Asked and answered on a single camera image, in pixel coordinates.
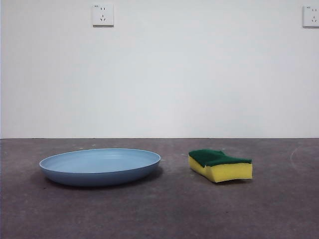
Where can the light blue round plate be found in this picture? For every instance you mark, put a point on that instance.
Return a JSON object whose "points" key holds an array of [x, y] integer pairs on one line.
{"points": [[99, 171]]}

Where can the green and yellow sponge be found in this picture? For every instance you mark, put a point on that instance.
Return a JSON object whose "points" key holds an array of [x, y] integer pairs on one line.
{"points": [[224, 171]]}

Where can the white wall socket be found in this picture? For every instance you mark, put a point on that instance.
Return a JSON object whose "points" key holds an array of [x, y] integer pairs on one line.
{"points": [[311, 16], [103, 15]]}

